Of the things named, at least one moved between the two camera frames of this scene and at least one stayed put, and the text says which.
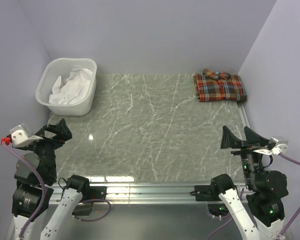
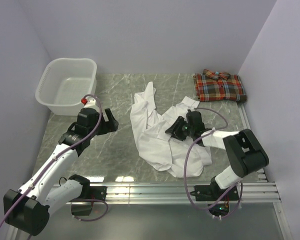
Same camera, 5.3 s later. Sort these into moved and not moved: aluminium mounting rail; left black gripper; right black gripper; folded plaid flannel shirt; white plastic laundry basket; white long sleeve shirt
Moved: left black gripper; white long sleeve shirt; right black gripper
Not moved: aluminium mounting rail; folded plaid flannel shirt; white plastic laundry basket
